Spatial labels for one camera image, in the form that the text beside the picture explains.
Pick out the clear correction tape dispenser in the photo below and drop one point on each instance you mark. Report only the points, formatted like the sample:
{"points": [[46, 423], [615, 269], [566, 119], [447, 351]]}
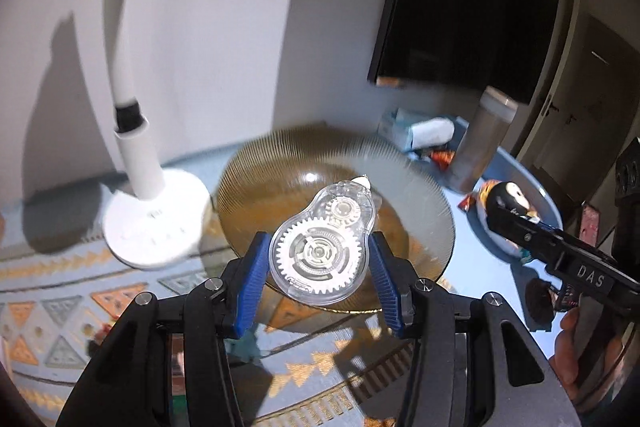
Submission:
{"points": [[320, 252]]}

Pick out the tissue pack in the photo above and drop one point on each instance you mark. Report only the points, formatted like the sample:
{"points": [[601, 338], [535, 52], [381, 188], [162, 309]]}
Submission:
{"points": [[400, 127]]}

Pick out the white desk lamp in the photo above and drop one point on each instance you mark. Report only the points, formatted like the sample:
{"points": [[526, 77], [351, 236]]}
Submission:
{"points": [[150, 217]]}

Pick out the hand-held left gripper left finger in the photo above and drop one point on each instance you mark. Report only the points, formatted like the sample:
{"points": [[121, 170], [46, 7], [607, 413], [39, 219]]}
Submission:
{"points": [[252, 279]]}

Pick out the person's right hand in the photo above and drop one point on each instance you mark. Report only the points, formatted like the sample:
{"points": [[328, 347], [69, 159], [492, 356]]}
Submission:
{"points": [[565, 352]]}

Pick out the penguin figure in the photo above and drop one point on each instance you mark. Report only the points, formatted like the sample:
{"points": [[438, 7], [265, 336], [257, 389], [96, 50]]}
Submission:
{"points": [[512, 199]]}

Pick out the orange snack packet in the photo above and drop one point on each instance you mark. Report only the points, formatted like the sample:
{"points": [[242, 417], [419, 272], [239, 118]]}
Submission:
{"points": [[442, 158], [468, 203]]}

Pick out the amber ribbed glass bowl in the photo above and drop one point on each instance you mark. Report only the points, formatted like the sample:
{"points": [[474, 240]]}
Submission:
{"points": [[270, 187]]}

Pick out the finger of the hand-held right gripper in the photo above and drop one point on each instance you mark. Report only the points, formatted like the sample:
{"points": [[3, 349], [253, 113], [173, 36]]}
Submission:
{"points": [[520, 229]]}

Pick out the dark round object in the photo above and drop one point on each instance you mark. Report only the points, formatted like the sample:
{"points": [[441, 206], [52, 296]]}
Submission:
{"points": [[540, 304]]}

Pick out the black monitor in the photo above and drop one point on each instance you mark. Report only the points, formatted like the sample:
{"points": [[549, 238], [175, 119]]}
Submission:
{"points": [[450, 7]]}

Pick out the grey bottle with white cap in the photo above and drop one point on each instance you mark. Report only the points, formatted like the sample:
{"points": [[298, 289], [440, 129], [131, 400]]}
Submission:
{"points": [[480, 142]]}

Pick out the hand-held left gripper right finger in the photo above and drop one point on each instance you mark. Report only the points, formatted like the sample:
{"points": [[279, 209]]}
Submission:
{"points": [[383, 279]]}

